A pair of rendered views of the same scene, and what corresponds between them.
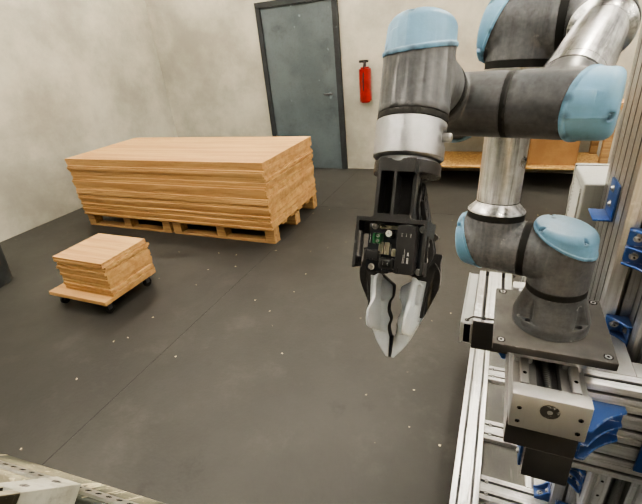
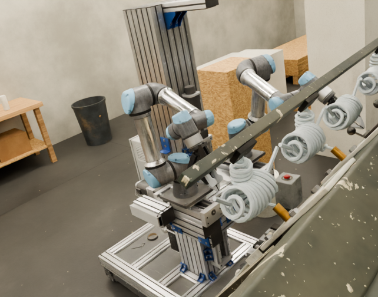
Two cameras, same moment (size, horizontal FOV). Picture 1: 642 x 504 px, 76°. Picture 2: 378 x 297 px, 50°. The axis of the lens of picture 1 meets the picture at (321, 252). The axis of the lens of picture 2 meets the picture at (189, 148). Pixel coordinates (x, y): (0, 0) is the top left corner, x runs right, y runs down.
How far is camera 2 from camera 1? 1.44 m
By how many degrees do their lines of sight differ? 59
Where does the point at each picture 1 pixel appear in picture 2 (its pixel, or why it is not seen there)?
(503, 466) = (182, 287)
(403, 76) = (191, 126)
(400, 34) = (183, 118)
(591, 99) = (211, 118)
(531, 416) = (210, 218)
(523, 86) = (197, 119)
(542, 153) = (7, 151)
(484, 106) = not seen: hidden behind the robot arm
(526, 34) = (145, 102)
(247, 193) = not seen: outside the picture
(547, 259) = (182, 168)
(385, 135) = (195, 140)
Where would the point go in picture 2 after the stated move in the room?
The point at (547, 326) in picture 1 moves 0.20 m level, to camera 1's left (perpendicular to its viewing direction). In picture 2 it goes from (192, 190) to (179, 211)
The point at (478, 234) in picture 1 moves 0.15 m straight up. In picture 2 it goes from (158, 173) to (152, 147)
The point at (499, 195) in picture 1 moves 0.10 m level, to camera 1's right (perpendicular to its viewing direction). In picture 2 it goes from (158, 155) to (165, 147)
